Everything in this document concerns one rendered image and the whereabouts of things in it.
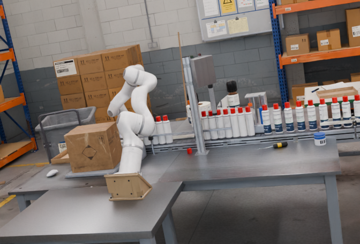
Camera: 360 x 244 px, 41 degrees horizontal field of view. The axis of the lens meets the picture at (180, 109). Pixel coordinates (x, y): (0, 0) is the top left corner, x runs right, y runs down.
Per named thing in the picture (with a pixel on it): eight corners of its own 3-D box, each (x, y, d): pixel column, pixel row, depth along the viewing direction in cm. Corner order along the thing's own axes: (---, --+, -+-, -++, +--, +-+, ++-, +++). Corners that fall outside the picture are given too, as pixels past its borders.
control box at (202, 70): (216, 82, 323) (212, 54, 319) (198, 88, 312) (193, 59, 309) (206, 82, 330) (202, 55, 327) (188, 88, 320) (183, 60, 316)
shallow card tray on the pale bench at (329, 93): (353, 89, 448) (353, 85, 447) (358, 94, 425) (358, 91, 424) (316, 94, 454) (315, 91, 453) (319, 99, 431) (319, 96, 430)
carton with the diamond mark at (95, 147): (124, 157, 342) (116, 121, 336) (113, 168, 319) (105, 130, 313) (84, 161, 348) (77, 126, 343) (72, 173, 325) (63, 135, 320)
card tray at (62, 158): (101, 150, 379) (100, 145, 378) (87, 161, 354) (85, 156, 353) (68, 153, 387) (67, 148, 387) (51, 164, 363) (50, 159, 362)
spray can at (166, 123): (174, 141, 349) (169, 114, 344) (172, 143, 344) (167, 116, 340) (167, 142, 350) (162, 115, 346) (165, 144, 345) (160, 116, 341)
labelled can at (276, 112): (283, 131, 326) (279, 102, 322) (283, 133, 321) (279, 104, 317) (275, 131, 327) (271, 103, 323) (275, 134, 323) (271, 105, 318)
